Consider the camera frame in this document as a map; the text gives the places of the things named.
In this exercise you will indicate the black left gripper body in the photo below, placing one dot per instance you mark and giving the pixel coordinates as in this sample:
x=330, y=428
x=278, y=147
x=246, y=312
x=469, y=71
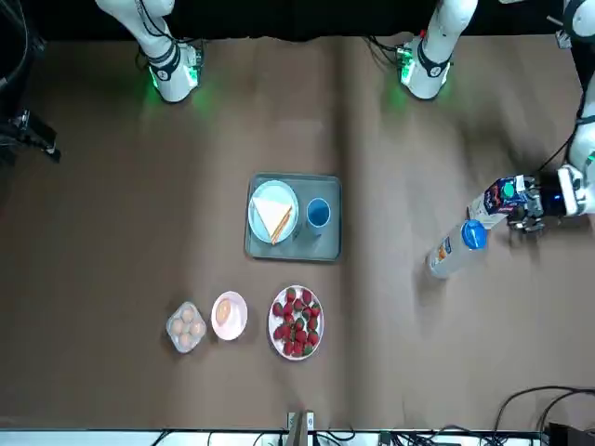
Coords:
x=552, y=200

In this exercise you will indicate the blue white milk carton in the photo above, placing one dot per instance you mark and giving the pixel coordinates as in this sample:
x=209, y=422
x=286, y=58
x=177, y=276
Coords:
x=488, y=204

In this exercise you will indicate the triangular white bread sandwich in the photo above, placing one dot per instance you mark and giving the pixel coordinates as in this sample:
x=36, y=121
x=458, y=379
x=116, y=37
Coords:
x=272, y=213

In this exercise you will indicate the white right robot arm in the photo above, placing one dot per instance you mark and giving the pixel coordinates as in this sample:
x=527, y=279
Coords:
x=167, y=79

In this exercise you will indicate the teal rectangular tray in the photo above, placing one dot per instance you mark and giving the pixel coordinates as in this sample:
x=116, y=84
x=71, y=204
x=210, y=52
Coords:
x=325, y=251

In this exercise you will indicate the blue cup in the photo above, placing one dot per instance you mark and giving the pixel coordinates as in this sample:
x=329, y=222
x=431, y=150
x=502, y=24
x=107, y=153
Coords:
x=318, y=213

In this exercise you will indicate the pale round plate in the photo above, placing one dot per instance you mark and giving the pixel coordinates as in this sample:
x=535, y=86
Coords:
x=269, y=188

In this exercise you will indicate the white strawberry plate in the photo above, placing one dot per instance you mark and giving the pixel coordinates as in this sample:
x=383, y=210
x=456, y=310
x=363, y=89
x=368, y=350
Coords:
x=296, y=358

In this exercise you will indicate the clear bottle with blue cap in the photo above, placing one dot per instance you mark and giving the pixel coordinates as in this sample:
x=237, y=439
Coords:
x=453, y=253

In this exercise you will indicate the red strawberry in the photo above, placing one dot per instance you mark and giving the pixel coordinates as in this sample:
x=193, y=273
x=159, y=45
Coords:
x=315, y=310
x=312, y=337
x=289, y=347
x=307, y=296
x=282, y=332
x=291, y=294
x=277, y=309

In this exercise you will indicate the round orange food piece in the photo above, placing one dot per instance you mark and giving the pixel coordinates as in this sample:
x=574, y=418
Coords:
x=224, y=310

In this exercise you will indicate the brown egg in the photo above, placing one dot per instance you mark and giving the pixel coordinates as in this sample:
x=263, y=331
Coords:
x=186, y=340
x=197, y=328
x=176, y=327
x=188, y=315

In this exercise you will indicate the clear plastic egg box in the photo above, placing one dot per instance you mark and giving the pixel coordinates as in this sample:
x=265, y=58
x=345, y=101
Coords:
x=187, y=350

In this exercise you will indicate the white desk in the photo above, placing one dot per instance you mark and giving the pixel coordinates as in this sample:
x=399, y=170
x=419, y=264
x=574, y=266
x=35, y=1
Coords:
x=93, y=439

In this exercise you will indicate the black clamp stand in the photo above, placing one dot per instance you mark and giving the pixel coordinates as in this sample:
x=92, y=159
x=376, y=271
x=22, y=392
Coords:
x=42, y=139

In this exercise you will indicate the aluminium post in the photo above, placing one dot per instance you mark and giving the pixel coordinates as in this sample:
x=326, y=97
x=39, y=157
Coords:
x=300, y=429

